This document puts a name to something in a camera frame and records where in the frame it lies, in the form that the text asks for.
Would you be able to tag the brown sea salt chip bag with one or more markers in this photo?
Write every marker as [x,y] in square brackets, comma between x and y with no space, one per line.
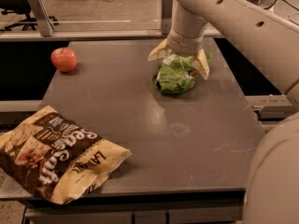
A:
[56,159]

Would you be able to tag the middle metal rail bracket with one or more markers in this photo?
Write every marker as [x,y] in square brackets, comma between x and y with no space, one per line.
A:
[166,19]

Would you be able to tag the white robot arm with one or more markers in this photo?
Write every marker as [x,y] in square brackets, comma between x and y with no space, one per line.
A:
[272,46]

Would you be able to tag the red apple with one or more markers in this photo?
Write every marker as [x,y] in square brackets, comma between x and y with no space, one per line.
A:
[64,59]

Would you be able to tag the left metal rail bracket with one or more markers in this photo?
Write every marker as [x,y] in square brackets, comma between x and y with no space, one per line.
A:
[43,21]

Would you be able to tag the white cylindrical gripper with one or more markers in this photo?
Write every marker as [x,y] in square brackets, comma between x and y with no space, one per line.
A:
[186,45]

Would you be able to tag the green rice chip bag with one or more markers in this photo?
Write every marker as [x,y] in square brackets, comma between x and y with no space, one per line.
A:
[176,74]

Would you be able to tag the metal guard rail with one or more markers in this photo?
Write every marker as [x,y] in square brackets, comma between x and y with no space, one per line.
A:
[23,36]

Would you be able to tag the black office chair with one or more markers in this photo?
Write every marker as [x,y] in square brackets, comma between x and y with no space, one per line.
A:
[19,7]

